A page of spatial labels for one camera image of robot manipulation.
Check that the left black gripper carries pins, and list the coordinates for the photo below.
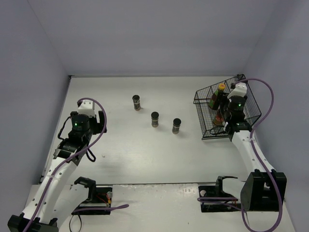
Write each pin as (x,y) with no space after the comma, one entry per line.
(101,118)

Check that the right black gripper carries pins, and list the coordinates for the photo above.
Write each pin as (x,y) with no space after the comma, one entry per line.
(224,104)

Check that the sauce bottle yellow cap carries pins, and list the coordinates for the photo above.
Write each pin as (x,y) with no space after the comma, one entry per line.
(217,96)
(218,119)

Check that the spice jar black lid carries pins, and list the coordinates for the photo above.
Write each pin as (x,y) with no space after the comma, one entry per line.
(154,118)
(136,102)
(176,126)

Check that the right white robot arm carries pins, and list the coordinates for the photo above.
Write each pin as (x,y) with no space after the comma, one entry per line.
(264,188)

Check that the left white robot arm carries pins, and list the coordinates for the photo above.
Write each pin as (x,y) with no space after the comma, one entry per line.
(47,211)

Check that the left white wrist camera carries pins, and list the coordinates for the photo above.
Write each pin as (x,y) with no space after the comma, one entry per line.
(86,107)

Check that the black wire basket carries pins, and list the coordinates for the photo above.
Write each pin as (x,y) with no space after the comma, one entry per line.
(206,115)

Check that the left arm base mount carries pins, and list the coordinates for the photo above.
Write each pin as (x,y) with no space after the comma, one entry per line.
(98,198)

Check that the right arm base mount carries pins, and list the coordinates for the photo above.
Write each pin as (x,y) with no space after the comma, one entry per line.
(221,196)

